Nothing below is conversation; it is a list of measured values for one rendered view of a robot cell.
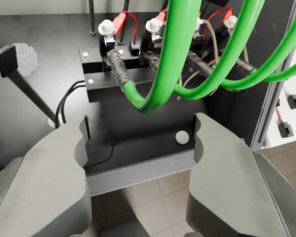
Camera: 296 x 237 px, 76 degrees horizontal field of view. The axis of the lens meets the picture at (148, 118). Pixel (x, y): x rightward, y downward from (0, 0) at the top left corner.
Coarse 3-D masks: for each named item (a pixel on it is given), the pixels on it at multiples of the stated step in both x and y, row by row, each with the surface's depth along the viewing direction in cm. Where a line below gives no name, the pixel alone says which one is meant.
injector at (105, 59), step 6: (114, 30) 31; (102, 36) 31; (108, 36) 30; (114, 36) 31; (102, 42) 32; (102, 48) 34; (108, 48) 33; (102, 54) 35; (102, 60) 38; (102, 66) 41; (108, 66) 40
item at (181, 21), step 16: (176, 0) 8; (192, 0) 8; (176, 16) 8; (192, 16) 8; (176, 32) 9; (192, 32) 9; (176, 48) 9; (160, 64) 10; (176, 64) 10; (160, 80) 11; (176, 80) 11; (128, 96) 20; (160, 96) 12; (144, 112) 16
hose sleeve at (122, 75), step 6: (114, 60) 26; (120, 60) 26; (114, 66) 26; (120, 66) 25; (114, 72) 25; (120, 72) 24; (126, 72) 24; (120, 78) 23; (126, 78) 23; (120, 84) 23
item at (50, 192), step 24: (72, 120) 11; (48, 144) 9; (72, 144) 9; (24, 168) 7; (48, 168) 7; (72, 168) 7; (24, 192) 6; (48, 192) 6; (72, 192) 6; (0, 216) 6; (24, 216) 6; (48, 216) 6; (72, 216) 6
